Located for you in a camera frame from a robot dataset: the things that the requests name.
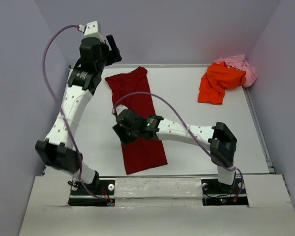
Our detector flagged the dark red t shirt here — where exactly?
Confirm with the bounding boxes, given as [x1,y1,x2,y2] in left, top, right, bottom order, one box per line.
[105,67,167,175]

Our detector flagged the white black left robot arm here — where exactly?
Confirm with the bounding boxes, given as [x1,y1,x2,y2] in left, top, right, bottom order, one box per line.
[35,35,122,194]

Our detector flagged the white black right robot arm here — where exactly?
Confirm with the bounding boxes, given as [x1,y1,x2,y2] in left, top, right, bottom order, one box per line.
[113,105,237,193]

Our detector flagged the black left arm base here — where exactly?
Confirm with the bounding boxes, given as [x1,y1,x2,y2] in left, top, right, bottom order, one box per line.
[67,178,116,207]

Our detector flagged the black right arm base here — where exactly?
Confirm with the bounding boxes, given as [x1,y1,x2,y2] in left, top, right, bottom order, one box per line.
[201,178,249,207]

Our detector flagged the white front board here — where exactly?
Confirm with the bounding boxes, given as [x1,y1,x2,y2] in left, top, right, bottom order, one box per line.
[20,175,295,236]

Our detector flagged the orange t shirt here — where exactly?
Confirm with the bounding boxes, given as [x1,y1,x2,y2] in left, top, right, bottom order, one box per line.
[197,61,246,105]

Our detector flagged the pink t shirt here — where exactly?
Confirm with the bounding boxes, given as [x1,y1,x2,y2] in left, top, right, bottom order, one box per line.
[214,55,258,88]

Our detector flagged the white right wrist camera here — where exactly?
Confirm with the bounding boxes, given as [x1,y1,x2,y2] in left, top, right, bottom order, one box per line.
[112,104,128,117]

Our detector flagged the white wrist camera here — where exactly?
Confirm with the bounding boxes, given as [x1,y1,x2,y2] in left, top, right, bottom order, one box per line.
[78,21,105,42]
[112,104,128,117]

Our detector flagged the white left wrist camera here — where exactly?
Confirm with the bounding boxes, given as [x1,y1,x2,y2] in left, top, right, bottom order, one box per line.
[78,21,105,42]

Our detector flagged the white rail at table edge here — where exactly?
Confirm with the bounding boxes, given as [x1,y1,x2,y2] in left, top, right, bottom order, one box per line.
[106,64,210,69]

